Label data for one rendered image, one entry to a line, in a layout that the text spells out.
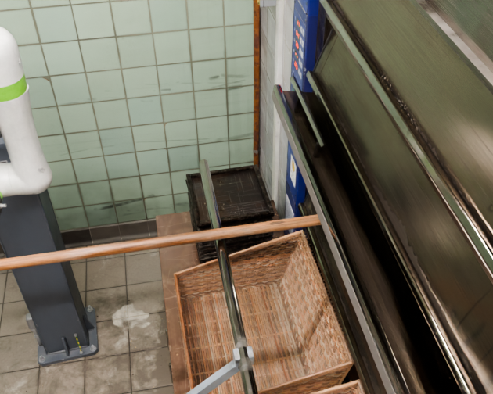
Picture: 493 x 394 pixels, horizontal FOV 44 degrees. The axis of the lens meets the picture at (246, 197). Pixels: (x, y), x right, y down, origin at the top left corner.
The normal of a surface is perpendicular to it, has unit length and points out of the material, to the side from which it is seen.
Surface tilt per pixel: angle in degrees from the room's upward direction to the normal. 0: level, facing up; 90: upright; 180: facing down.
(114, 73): 90
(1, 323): 0
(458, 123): 70
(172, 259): 0
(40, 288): 90
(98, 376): 0
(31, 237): 90
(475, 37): 90
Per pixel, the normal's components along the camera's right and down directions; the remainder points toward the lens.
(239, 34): 0.18, 0.66
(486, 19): -0.98, 0.13
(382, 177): -0.93, -0.13
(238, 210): -0.01, -0.73
